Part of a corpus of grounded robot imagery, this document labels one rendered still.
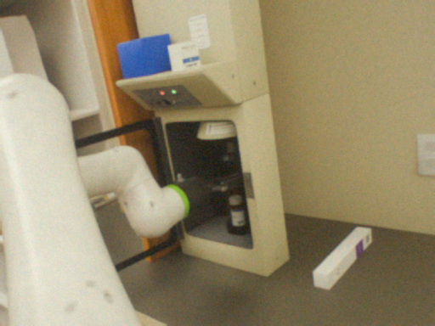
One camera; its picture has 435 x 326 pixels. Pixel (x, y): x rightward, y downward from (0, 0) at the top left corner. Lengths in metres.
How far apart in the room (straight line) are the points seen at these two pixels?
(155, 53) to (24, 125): 0.66
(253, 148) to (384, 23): 0.49
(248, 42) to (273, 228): 0.48
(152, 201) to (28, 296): 0.64
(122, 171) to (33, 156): 0.49
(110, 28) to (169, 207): 0.55
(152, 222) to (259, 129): 0.36
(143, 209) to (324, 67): 0.74
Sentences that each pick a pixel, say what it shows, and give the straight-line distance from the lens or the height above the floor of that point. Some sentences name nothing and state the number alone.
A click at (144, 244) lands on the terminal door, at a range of 1.32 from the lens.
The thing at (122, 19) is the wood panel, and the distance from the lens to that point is 1.33.
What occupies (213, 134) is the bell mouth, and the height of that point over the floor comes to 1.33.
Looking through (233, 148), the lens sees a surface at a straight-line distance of 1.26.
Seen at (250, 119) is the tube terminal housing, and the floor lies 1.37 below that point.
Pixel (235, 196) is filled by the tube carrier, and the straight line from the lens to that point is 1.26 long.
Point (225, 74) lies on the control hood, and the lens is 1.04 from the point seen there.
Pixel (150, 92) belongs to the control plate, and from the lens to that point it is 1.17.
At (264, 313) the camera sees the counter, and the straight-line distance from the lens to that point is 1.10.
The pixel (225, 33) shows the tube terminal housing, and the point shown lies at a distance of 1.08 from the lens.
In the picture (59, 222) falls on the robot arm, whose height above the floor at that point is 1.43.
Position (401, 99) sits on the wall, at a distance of 1.38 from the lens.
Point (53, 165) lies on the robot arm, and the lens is 0.49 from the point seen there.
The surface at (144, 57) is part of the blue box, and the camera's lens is 1.13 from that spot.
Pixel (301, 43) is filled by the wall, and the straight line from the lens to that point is 1.48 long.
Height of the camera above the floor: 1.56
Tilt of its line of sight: 17 degrees down
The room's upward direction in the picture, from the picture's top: 12 degrees counter-clockwise
